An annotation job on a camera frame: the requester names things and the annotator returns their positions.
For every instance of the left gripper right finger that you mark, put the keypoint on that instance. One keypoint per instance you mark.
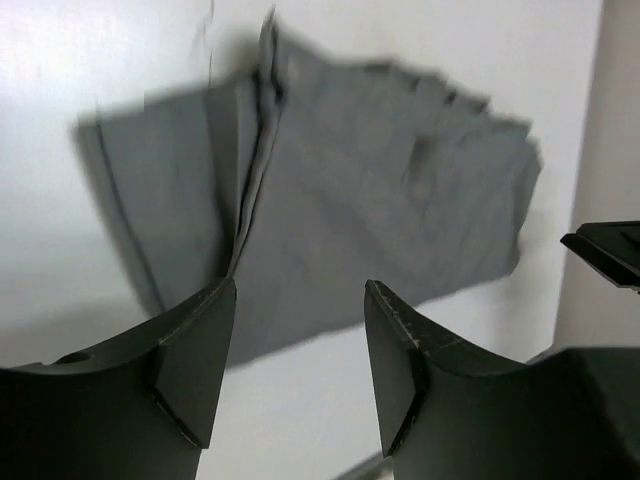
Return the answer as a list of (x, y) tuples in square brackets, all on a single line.
[(449, 409)]

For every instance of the grey pleated skirt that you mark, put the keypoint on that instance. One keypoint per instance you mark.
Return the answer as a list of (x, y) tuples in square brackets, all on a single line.
[(302, 178)]

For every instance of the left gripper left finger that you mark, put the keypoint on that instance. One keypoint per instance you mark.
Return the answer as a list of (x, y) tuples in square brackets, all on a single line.
[(140, 405)]

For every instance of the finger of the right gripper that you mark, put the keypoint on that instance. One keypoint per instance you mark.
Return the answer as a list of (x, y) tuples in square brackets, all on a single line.
[(609, 248)]

